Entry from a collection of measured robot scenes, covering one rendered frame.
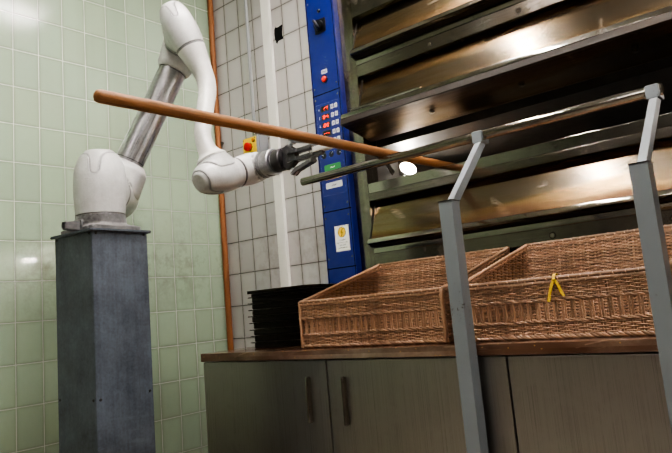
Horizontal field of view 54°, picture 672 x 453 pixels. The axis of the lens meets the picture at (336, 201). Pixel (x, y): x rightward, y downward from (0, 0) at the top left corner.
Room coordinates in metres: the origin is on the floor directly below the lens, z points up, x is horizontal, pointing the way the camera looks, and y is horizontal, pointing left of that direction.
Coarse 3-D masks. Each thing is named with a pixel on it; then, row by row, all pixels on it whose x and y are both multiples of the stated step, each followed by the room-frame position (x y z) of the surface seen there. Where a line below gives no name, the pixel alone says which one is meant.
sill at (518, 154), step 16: (608, 128) 1.99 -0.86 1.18; (624, 128) 1.96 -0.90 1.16; (640, 128) 1.93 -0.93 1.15; (656, 128) 1.90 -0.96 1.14; (544, 144) 2.12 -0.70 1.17; (560, 144) 2.09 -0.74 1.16; (576, 144) 2.06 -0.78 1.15; (480, 160) 2.28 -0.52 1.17; (496, 160) 2.24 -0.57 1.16; (512, 160) 2.20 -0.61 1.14; (400, 176) 2.50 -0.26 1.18; (416, 176) 2.45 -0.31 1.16; (432, 176) 2.41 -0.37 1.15
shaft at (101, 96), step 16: (96, 96) 1.32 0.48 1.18; (112, 96) 1.34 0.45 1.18; (128, 96) 1.37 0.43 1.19; (160, 112) 1.44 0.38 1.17; (176, 112) 1.47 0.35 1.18; (192, 112) 1.50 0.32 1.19; (208, 112) 1.54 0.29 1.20; (240, 128) 1.63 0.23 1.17; (256, 128) 1.66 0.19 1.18; (272, 128) 1.71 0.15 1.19; (288, 128) 1.76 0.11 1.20; (320, 144) 1.87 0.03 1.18; (336, 144) 1.92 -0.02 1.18; (352, 144) 1.97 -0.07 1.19; (416, 160) 2.26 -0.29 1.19; (432, 160) 2.34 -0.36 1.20
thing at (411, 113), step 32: (608, 32) 1.82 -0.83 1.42; (640, 32) 1.78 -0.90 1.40; (512, 64) 2.02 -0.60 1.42; (544, 64) 1.98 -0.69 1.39; (576, 64) 1.97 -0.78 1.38; (608, 64) 1.96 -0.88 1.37; (640, 64) 1.95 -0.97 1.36; (416, 96) 2.26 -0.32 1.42; (448, 96) 2.21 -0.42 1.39; (480, 96) 2.20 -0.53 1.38; (512, 96) 2.19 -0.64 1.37; (352, 128) 2.51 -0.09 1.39; (384, 128) 2.50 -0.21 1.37; (416, 128) 2.48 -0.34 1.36
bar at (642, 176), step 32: (608, 96) 1.63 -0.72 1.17; (640, 96) 1.58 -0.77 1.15; (512, 128) 1.80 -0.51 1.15; (384, 160) 2.08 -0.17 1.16; (640, 160) 1.41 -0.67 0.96; (640, 192) 1.39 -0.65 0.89; (448, 224) 1.69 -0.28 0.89; (640, 224) 1.39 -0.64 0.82; (448, 256) 1.70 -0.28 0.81; (448, 288) 1.70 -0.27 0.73; (480, 384) 1.71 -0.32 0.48; (480, 416) 1.69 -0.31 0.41; (480, 448) 1.68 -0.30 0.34
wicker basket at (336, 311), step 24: (384, 264) 2.52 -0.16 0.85; (408, 264) 2.45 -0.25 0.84; (432, 264) 2.38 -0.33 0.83; (480, 264) 2.04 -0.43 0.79; (336, 288) 2.33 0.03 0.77; (360, 288) 2.45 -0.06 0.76; (384, 288) 2.50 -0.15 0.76; (408, 288) 2.43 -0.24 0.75; (432, 288) 1.86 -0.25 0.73; (312, 312) 2.15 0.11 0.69; (336, 312) 2.09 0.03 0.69; (360, 312) 2.03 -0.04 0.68; (384, 312) 1.97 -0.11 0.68; (408, 312) 1.92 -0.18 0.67; (432, 312) 2.35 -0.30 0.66; (312, 336) 2.16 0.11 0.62; (336, 336) 2.10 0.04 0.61; (360, 336) 2.04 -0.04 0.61; (384, 336) 1.98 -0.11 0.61; (408, 336) 1.93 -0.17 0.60; (432, 336) 1.88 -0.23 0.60
